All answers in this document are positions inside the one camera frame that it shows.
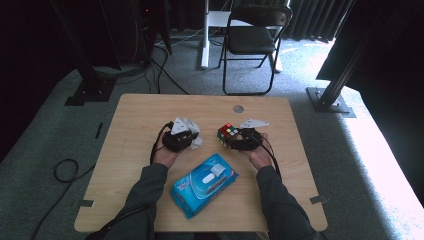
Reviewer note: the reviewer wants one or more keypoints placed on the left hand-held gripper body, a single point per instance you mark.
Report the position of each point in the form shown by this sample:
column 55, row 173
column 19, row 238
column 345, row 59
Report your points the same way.
column 178, row 141

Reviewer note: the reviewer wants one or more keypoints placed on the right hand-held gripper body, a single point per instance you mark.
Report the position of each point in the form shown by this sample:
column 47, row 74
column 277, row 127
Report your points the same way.
column 248, row 140

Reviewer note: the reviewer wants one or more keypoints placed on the white wet wipe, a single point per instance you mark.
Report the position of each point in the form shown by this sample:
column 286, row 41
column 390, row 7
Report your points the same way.
column 195, row 126

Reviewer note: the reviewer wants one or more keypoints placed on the multicoloured puzzle cube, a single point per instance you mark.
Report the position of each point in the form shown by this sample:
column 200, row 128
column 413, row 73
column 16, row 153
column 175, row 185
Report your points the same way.
column 227, row 132

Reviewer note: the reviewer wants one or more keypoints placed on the blue wet wipe pack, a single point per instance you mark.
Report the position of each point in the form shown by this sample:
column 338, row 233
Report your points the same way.
column 190, row 200

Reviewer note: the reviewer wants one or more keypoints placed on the person's left hand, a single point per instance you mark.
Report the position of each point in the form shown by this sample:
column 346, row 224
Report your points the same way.
column 165, row 156

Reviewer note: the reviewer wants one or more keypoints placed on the person's right hand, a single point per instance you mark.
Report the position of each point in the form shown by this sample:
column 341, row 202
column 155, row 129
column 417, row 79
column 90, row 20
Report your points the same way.
column 263, row 156

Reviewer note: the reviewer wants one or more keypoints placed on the grey table grommet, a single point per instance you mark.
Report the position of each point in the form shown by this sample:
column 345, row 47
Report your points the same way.
column 238, row 109

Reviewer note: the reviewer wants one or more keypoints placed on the black metal stand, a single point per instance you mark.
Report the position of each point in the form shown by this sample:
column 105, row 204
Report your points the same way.
column 90, row 93
column 328, row 100

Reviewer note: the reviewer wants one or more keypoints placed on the grey tape piece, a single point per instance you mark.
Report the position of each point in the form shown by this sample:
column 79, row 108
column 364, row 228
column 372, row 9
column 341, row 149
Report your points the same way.
column 318, row 199

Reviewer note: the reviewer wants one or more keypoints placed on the black folding chair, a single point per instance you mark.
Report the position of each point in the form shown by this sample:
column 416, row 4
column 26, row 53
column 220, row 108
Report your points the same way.
column 250, row 40

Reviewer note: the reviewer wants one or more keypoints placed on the black equipment tower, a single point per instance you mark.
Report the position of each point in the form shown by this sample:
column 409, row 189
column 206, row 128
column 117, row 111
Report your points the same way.
column 151, row 30

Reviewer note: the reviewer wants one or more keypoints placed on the dark pleated curtain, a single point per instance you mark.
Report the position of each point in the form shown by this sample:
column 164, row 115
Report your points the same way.
column 313, row 20

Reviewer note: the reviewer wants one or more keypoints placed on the white desk frame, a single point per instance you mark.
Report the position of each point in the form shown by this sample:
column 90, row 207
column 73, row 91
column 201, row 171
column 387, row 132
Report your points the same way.
column 205, row 50

